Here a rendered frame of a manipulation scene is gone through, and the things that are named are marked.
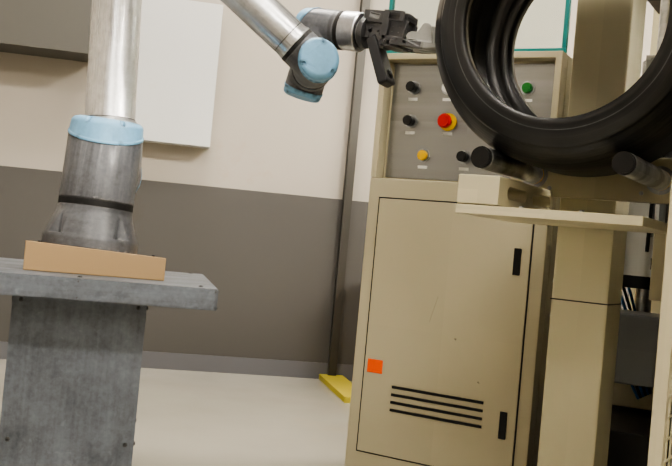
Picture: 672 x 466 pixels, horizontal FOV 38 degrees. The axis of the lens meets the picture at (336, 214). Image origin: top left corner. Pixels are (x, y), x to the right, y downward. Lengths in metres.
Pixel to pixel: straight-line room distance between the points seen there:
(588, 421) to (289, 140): 2.88
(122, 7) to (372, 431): 1.40
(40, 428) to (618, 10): 1.51
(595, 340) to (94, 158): 1.15
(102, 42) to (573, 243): 1.14
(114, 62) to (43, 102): 2.62
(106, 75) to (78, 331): 0.59
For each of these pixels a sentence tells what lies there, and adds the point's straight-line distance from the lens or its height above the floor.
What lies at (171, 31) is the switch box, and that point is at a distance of 4.71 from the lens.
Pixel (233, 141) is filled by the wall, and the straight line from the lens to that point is 4.77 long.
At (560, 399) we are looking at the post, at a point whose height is 0.40.
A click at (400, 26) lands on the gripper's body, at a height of 1.19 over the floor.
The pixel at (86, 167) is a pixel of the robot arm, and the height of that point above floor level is 0.81.
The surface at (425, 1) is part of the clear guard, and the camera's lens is 2.91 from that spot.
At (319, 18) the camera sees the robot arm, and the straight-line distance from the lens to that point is 2.25.
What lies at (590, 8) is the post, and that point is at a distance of 2.32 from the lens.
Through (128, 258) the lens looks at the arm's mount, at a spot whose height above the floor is 0.64.
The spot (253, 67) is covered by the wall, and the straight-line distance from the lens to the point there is 4.83.
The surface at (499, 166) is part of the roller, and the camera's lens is 1.99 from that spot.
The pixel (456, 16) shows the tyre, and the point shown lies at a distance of 2.01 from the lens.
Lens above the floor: 0.72
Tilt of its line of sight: 1 degrees up
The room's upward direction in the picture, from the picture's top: 5 degrees clockwise
